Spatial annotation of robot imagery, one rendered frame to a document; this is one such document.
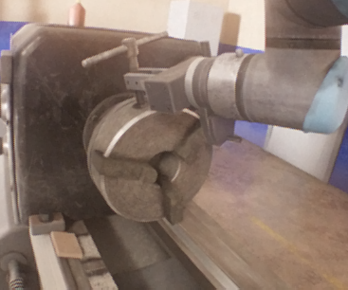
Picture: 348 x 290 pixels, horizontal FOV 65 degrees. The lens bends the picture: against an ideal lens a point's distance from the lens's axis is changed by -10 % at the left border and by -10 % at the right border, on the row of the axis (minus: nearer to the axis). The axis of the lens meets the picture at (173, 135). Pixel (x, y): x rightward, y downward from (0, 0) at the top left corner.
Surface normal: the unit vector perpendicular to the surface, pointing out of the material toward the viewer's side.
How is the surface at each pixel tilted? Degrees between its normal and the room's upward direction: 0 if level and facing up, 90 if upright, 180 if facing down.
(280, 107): 112
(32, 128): 90
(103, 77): 90
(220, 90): 96
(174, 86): 82
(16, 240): 90
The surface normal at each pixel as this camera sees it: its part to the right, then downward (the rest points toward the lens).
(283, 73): -0.77, 0.22
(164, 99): -0.65, 0.44
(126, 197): 0.50, 0.34
